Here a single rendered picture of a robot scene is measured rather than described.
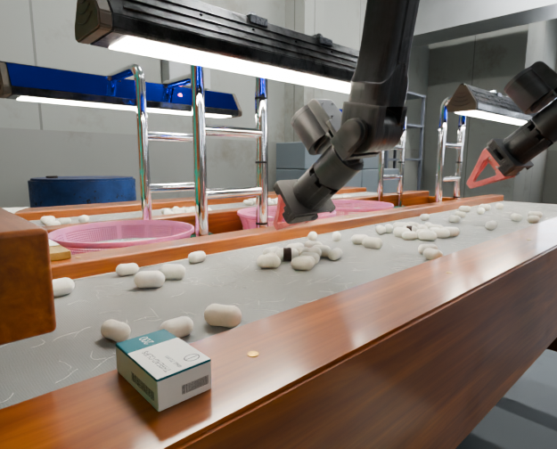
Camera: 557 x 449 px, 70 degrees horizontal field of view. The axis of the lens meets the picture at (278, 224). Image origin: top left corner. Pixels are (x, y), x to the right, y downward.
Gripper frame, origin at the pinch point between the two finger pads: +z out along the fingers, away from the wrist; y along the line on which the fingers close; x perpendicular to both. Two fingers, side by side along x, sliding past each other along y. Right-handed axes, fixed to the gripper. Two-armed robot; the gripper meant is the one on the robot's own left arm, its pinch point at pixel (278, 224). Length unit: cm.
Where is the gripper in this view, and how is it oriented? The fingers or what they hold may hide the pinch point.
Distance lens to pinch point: 71.0
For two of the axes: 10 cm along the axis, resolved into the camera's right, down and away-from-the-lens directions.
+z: -5.3, 5.2, 6.7
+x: 4.3, 8.5, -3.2
